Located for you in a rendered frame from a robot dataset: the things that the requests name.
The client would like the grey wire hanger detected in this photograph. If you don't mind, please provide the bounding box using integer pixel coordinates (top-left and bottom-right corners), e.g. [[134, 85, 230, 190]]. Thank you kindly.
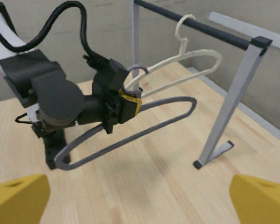
[[54, 64, 197, 171]]

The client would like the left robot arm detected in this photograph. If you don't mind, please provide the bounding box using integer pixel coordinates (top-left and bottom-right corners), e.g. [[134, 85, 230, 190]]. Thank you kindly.
[[0, 2, 130, 166]]

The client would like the cream hanger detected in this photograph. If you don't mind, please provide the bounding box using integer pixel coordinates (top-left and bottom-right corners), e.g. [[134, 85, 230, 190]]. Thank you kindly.
[[125, 15, 222, 100]]

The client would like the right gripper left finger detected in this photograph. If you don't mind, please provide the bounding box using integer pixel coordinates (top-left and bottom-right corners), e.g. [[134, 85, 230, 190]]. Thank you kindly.
[[0, 174, 51, 224]]

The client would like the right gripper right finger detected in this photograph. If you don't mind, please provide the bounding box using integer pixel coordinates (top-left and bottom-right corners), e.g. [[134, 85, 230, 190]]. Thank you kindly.
[[229, 174, 280, 224]]

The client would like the grey metal rack with black rail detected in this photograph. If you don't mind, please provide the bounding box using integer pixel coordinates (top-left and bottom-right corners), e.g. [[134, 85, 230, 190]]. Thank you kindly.
[[130, 0, 273, 170]]

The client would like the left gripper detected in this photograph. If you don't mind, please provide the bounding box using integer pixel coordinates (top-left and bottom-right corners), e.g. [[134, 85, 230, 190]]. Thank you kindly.
[[77, 88, 142, 135]]

